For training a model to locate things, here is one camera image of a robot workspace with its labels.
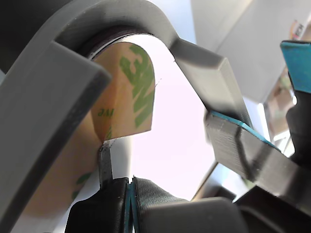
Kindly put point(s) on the tan 3M tape liner strip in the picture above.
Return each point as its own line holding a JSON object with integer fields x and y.
{"x": 136, "y": 92}

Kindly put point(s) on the blue white cardboard box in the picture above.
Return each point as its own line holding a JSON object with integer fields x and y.
{"x": 298, "y": 31}

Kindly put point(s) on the white plate with window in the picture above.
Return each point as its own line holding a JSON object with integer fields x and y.
{"x": 170, "y": 109}

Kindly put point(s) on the grey plastic fixture tray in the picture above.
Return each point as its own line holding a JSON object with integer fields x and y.
{"x": 48, "y": 109}

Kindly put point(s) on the grey blue-padded gripper finger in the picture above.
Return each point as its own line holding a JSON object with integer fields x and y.
{"x": 300, "y": 68}
{"x": 230, "y": 140}

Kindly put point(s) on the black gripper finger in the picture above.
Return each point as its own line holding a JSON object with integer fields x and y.
{"x": 150, "y": 191}
{"x": 102, "y": 208}

